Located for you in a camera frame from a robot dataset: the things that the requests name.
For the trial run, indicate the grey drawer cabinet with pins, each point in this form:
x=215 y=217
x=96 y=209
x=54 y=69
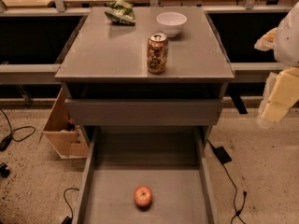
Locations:
x=109 y=62

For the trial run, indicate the cardboard box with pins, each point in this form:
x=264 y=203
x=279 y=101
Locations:
x=64 y=135

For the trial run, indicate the grey metal rail right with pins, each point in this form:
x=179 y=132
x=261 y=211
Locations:
x=254 y=72

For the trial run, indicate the red apple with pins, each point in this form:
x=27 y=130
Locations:
x=143 y=196

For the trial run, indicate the closed grey top drawer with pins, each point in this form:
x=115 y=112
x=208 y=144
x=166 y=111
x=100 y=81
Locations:
x=144 y=112

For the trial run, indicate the open grey middle drawer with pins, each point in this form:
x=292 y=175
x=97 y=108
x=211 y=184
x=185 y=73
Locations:
x=151 y=176

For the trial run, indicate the grey metal rail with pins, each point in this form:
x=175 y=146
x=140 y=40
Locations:
x=28 y=74
x=254 y=72

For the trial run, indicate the black power adapter with cable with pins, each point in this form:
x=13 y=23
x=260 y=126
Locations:
x=223 y=157

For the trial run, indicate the white bowl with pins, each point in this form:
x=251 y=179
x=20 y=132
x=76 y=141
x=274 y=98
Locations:
x=171 y=23

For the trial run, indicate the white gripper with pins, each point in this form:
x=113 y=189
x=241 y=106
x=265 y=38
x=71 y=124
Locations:
x=289 y=40

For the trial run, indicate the green chip bag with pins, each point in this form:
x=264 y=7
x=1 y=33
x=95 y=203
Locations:
x=120 y=12

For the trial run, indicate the grey metal rail left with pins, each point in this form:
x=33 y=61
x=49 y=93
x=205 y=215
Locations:
x=28 y=74

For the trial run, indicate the brown soda can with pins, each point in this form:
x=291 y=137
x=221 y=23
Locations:
x=157 y=51

